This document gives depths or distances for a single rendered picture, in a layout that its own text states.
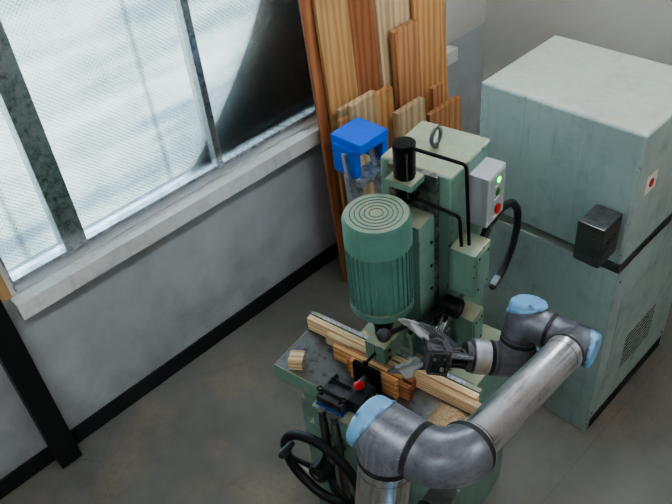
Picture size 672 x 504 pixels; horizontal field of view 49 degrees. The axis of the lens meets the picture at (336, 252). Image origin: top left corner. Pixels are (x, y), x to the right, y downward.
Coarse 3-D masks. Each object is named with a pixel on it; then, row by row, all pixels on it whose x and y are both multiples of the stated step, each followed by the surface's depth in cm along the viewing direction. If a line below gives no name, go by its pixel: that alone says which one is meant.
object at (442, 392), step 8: (328, 336) 227; (336, 336) 227; (344, 344) 224; (352, 344) 224; (416, 376) 212; (424, 376) 212; (416, 384) 213; (424, 384) 210; (432, 384) 209; (440, 384) 209; (432, 392) 210; (440, 392) 208; (448, 392) 206; (456, 392) 206; (448, 400) 208; (456, 400) 205; (464, 400) 204; (472, 400) 204; (464, 408) 205; (472, 408) 203
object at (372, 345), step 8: (408, 328) 214; (368, 336) 210; (392, 336) 209; (400, 336) 211; (368, 344) 209; (376, 344) 207; (384, 344) 207; (392, 344) 208; (400, 344) 213; (368, 352) 211; (376, 352) 209; (384, 352) 206; (392, 352) 210; (376, 360) 211; (384, 360) 208
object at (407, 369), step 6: (414, 360) 187; (420, 360) 188; (396, 366) 188; (402, 366) 187; (408, 366) 187; (414, 366) 187; (420, 366) 186; (390, 372) 188; (396, 372) 188; (402, 372) 187; (408, 372) 186; (414, 372) 185; (408, 378) 184
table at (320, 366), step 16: (304, 336) 233; (320, 336) 233; (288, 352) 229; (320, 352) 228; (288, 368) 224; (304, 368) 223; (320, 368) 223; (336, 368) 222; (304, 384) 221; (320, 384) 218; (400, 400) 211; (416, 400) 210; (432, 400) 210; (320, 432) 211; (352, 448) 205
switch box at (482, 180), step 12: (480, 168) 195; (492, 168) 194; (504, 168) 196; (480, 180) 192; (492, 180) 192; (504, 180) 199; (480, 192) 194; (492, 192) 194; (480, 204) 196; (492, 204) 197; (480, 216) 199; (492, 216) 200
